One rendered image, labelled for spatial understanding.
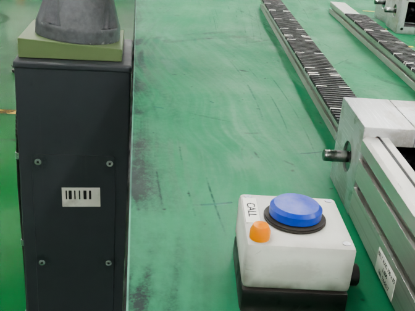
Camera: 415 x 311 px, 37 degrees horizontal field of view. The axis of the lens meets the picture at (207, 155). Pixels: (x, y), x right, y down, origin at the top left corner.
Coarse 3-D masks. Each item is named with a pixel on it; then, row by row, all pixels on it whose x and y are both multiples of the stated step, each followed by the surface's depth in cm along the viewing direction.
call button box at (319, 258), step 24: (240, 216) 48; (264, 216) 47; (336, 216) 48; (240, 240) 47; (288, 240) 44; (312, 240) 44; (336, 240) 45; (240, 264) 46; (264, 264) 44; (288, 264) 44; (312, 264) 44; (336, 264) 44; (240, 288) 45; (264, 288) 45; (288, 288) 45; (312, 288) 45; (336, 288) 45
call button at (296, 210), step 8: (272, 200) 47; (280, 200) 47; (288, 200) 47; (296, 200) 47; (304, 200) 47; (312, 200) 47; (272, 208) 46; (280, 208) 46; (288, 208) 46; (296, 208) 46; (304, 208) 46; (312, 208) 46; (320, 208) 46; (272, 216) 46; (280, 216) 45; (288, 216) 45; (296, 216) 45; (304, 216) 45; (312, 216) 45; (320, 216) 46; (288, 224) 45; (296, 224) 45; (304, 224) 45; (312, 224) 45
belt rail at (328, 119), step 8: (264, 8) 161; (272, 24) 141; (280, 32) 129; (280, 40) 128; (288, 48) 121; (288, 56) 117; (296, 64) 109; (296, 72) 108; (304, 72) 101; (304, 80) 101; (312, 88) 97; (312, 96) 94; (320, 96) 89; (320, 104) 89; (320, 112) 88; (328, 112) 84; (328, 120) 83; (328, 128) 83; (336, 128) 81; (336, 136) 79
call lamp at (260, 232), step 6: (258, 222) 44; (264, 222) 44; (252, 228) 44; (258, 228) 43; (264, 228) 43; (252, 234) 44; (258, 234) 43; (264, 234) 43; (252, 240) 44; (258, 240) 43; (264, 240) 43
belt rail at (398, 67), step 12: (336, 12) 162; (348, 12) 153; (348, 24) 149; (360, 36) 137; (372, 48) 127; (384, 48) 120; (384, 60) 120; (396, 60) 113; (396, 72) 112; (408, 72) 106; (408, 84) 106
